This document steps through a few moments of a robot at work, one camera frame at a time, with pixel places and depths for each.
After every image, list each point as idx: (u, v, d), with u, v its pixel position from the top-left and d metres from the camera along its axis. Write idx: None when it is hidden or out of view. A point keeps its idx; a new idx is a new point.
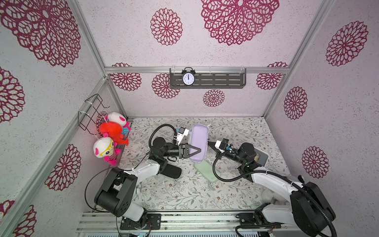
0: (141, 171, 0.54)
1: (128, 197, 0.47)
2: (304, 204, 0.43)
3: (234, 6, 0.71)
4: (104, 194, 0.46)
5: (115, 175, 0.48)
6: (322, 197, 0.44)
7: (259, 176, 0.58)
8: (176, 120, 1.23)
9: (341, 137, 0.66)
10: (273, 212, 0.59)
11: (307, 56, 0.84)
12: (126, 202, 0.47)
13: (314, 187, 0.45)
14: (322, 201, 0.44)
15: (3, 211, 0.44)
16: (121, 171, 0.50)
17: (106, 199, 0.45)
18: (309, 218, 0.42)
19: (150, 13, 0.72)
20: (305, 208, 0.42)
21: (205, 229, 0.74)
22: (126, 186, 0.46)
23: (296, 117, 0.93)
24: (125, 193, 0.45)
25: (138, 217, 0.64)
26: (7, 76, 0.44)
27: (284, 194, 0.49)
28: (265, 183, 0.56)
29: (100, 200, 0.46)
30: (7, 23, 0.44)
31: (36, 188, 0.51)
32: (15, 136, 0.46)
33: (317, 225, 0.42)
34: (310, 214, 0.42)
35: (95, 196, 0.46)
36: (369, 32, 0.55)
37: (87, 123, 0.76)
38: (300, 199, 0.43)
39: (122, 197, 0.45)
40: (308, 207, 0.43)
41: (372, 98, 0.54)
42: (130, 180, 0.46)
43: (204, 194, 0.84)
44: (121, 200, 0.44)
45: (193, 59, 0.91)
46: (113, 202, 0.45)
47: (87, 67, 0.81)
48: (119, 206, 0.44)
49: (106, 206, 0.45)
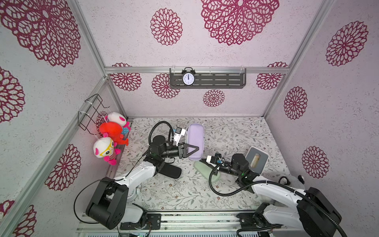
0: (134, 178, 0.52)
1: (120, 209, 0.45)
2: (313, 213, 0.42)
3: (234, 6, 0.71)
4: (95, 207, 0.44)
5: (104, 185, 0.45)
6: (325, 201, 0.44)
7: (259, 187, 0.57)
8: (176, 120, 1.23)
9: (341, 137, 0.66)
10: (275, 216, 0.59)
11: (307, 56, 0.84)
12: (119, 213, 0.45)
13: (316, 192, 0.45)
14: (326, 204, 0.44)
15: (3, 211, 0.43)
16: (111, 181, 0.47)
17: (98, 212, 0.44)
18: (320, 227, 0.41)
19: (150, 13, 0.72)
20: (314, 217, 0.42)
21: (205, 229, 0.74)
22: (116, 198, 0.43)
23: (296, 117, 0.93)
24: (115, 206, 0.43)
25: (138, 217, 0.64)
26: (7, 76, 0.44)
27: (289, 204, 0.48)
28: (267, 193, 0.55)
29: (93, 212, 0.44)
30: (7, 23, 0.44)
31: (36, 188, 0.51)
32: (15, 136, 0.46)
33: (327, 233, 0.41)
34: (321, 222, 0.42)
35: (87, 209, 0.44)
36: (369, 32, 0.55)
37: (87, 123, 0.76)
38: (308, 208, 0.42)
39: (113, 210, 0.43)
40: (317, 215, 0.42)
41: (372, 98, 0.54)
42: (120, 192, 0.44)
43: (204, 194, 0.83)
44: (112, 214, 0.43)
45: (193, 60, 0.92)
46: (104, 215, 0.43)
47: (87, 67, 0.81)
48: (110, 219, 0.42)
49: (98, 218, 0.43)
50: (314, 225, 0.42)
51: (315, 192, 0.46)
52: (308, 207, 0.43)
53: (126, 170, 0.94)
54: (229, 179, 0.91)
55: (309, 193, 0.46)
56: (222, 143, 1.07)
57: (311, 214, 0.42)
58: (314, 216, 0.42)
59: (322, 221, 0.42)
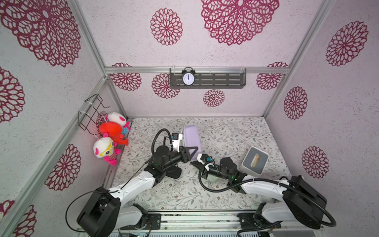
0: (130, 190, 0.50)
1: (110, 222, 0.44)
2: (298, 202, 0.43)
3: (234, 6, 0.71)
4: (86, 217, 0.43)
5: (98, 196, 0.44)
6: (307, 186, 0.46)
7: (249, 185, 0.58)
8: (176, 120, 1.23)
9: (341, 137, 0.66)
10: (272, 214, 0.59)
11: (307, 56, 0.84)
12: (108, 226, 0.44)
13: (298, 180, 0.47)
14: (309, 189, 0.46)
15: (3, 211, 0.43)
16: (105, 192, 0.46)
17: (88, 222, 0.43)
18: (309, 214, 0.42)
19: (150, 13, 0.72)
20: (301, 205, 0.43)
21: (205, 228, 0.74)
22: (108, 211, 0.42)
23: (296, 117, 0.93)
24: (105, 217, 0.42)
25: (136, 220, 0.64)
26: (7, 76, 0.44)
27: (278, 196, 0.49)
28: (256, 191, 0.57)
29: (82, 221, 0.43)
30: (7, 23, 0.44)
31: (35, 188, 0.51)
32: (15, 136, 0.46)
33: (317, 218, 0.42)
34: (308, 209, 0.43)
35: (78, 217, 0.44)
36: (369, 32, 0.55)
37: (87, 123, 0.76)
38: (292, 197, 0.44)
39: (102, 222, 0.41)
40: (302, 202, 0.44)
41: (372, 98, 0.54)
42: (112, 204, 0.42)
43: (204, 194, 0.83)
44: (100, 226, 0.41)
45: (193, 60, 0.92)
46: (93, 226, 0.42)
47: (87, 67, 0.81)
48: (98, 232, 0.41)
49: (87, 229, 0.42)
50: (303, 214, 0.43)
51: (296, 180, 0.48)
52: (292, 196, 0.44)
53: (126, 170, 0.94)
54: None
55: (292, 182, 0.48)
56: (222, 143, 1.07)
57: (297, 202, 0.43)
58: (300, 204, 0.43)
59: (309, 207, 0.43)
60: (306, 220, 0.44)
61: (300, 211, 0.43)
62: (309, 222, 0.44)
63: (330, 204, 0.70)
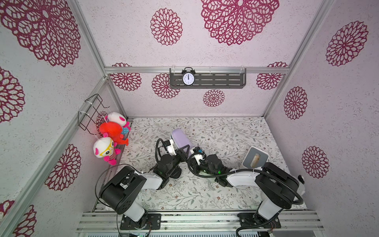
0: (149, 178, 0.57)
1: (132, 198, 0.48)
2: (268, 184, 0.47)
3: (234, 6, 0.71)
4: (108, 189, 0.47)
5: (126, 173, 0.51)
6: (278, 172, 0.50)
7: (233, 177, 0.63)
8: (176, 120, 1.23)
9: (341, 137, 0.66)
10: (265, 208, 0.60)
11: (307, 56, 0.84)
12: (129, 201, 0.48)
13: (270, 166, 0.51)
14: (280, 174, 0.50)
15: (3, 211, 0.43)
16: (132, 171, 0.53)
17: (110, 195, 0.46)
18: (278, 193, 0.46)
19: (150, 13, 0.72)
20: (271, 187, 0.47)
21: (205, 229, 0.74)
22: (135, 184, 0.48)
23: (296, 117, 0.93)
24: (132, 190, 0.47)
25: (137, 218, 0.64)
26: (7, 76, 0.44)
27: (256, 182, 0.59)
28: (239, 181, 0.60)
29: (105, 194, 0.46)
30: (7, 23, 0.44)
31: (36, 188, 0.51)
32: (15, 136, 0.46)
33: (287, 198, 0.46)
34: (278, 189, 0.47)
35: (100, 190, 0.47)
36: (369, 32, 0.55)
37: (87, 123, 0.76)
38: (264, 180, 0.48)
39: (128, 194, 0.46)
40: (272, 183, 0.48)
41: (372, 98, 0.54)
42: (140, 179, 0.49)
43: (204, 194, 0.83)
44: (125, 199, 0.45)
45: (193, 59, 0.91)
46: (116, 200, 0.45)
47: (87, 67, 0.81)
48: (121, 204, 0.44)
49: (109, 201, 0.46)
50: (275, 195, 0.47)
51: (269, 166, 0.52)
52: (263, 178, 0.49)
53: None
54: None
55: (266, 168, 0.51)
56: (222, 143, 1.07)
57: (267, 184, 0.47)
58: (269, 185, 0.47)
59: (279, 187, 0.47)
60: (280, 202, 0.47)
61: (271, 192, 0.47)
62: (281, 204, 0.47)
63: (330, 204, 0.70)
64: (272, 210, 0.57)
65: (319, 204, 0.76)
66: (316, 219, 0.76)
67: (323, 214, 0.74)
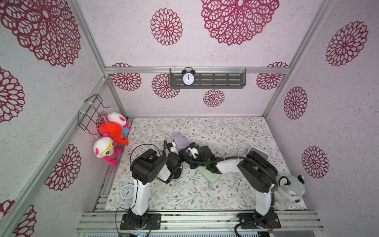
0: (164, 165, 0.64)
1: (157, 170, 0.57)
2: (250, 169, 0.53)
3: (234, 6, 0.71)
4: (138, 163, 0.56)
5: (150, 152, 0.62)
6: (260, 159, 0.55)
7: (222, 164, 0.68)
8: (175, 120, 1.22)
9: (341, 137, 0.66)
10: (259, 204, 0.62)
11: (307, 56, 0.84)
12: (155, 173, 0.57)
13: (253, 153, 0.56)
14: (260, 161, 0.55)
15: (3, 211, 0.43)
16: (154, 152, 0.65)
17: (139, 168, 0.55)
18: (255, 177, 0.51)
19: (150, 13, 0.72)
20: (252, 172, 0.52)
21: (205, 229, 0.74)
22: (161, 159, 0.59)
23: (296, 117, 0.93)
24: (159, 165, 0.57)
25: (141, 212, 0.65)
26: (7, 76, 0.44)
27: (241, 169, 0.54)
28: (227, 169, 0.67)
29: (136, 167, 0.56)
30: (7, 23, 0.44)
31: (36, 187, 0.52)
32: (15, 136, 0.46)
33: (262, 181, 0.51)
34: (256, 173, 0.52)
35: (131, 165, 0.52)
36: (369, 32, 0.55)
37: (87, 123, 0.76)
38: (246, 166, 0.53)
39: (155, 166, 0.56)
40: (251, 168, 0.53)
41: (372, 98, 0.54)
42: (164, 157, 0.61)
43: (204, 194, 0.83)
44: (153, 170, 0.55)
45: (193, 59, 0.91)
46: (144, 171, 0.54)
47: (87, 67, 0.81)
48: (150, 174, 0.54)
49: (139, 173, 0.55)
50: (254, 179, 0.52)
51: (251, 153, 0.57)
52: (246, 164, 0.54)
53: (126, 170, 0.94)
54: (229, 179, 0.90)
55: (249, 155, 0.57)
56: (222, 143, 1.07)
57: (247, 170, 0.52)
58: (249, 170, 0.53)
59: (256, 173, 0.52)
60: (258, 186, 0.52)
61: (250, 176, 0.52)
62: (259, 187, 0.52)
63: (330, 204, 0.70)
64: (265, 205, 0.60)
65: (319, 205, 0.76)
66: (316, 219, 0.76)
67: (324, 215, 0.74)
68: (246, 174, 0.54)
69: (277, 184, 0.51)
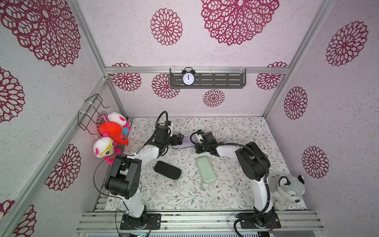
0: (143, 155, 0.57)
1: (135, 179, 0.51)
2: (245, 158, 0.57)
3: (234, 6, 0.71)
4: (113, 179, 0.49)
5: (119, 161, 0.50)
6: (257, 149, 0.59)
7: (221, 147, 0.73)
8: (176, 120, 1.23)
9: (341, 137, 0.66)
10: (257, 199, 0.65)
11: (307, 56, 0.84)
12: (135, 184, 0.51)
13: (252, 143, 0.61)
14: (258, 151, 0.59)
15: (3, 211, 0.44)
16: (125, 157, 0.52)
17: (116, 184, 0.48)
18: (248, 164, 0.56)
19: (150, 13, 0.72)
20: (247, 160, 0.57)
21: (205, 229, 0.74)
22: (132, 169, 0.49)
23: (296, 117, 0.93)
24: (133, 175, 0.48)
25: (139, 213, 0.65)
26: (7, 76, 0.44)
27: None
28: (226, 153, 0.71)
29: (112, 185, 0.49)
30: (7, 23, 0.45)
31: (36, 187, 0.52)
32: (15, 136, 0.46)
33: (254, 170, 0.56)
34: (249, 162, 0.57)
35: (106, 185, 0.49)
36: (369, 32, 0.55)
37: (87, 123, 0.76)
38: (242, 153, 0.58)
39: (131, 180, 0.48)
40: (247, 156, 0.58)
41: (372, 98, 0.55)
42: (134, 164, 0.49)
43: (204, 194, 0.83)
44: (131, 182, 0.48)
45: (193, 59, 0.91)
46: (123, 185, 0.48)
47: (87, 67, 0.81)
48: (130, 189, 0.48)
49: (118, 190, 0.48)
50: (247, 167, 0.57)
51: (251, 143, 0.61)
52: (243, 151, 0.58)
53: None
54: (229, 179, 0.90)
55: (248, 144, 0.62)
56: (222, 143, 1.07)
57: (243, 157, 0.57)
58: (245, 157, 0.57)
59: (250, 161, 0.57)
60: (249, 175, 0.58)
61: (245, 164, 0.57)
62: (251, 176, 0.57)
63: (330, 204, 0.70)
64: (261, 199, 0.62)
65: (319, 205, 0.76)
66: (316, 219, 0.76)
67: (324, 215, 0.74)
68: (241, 162, 0.59)
69: (268, 175, 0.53)
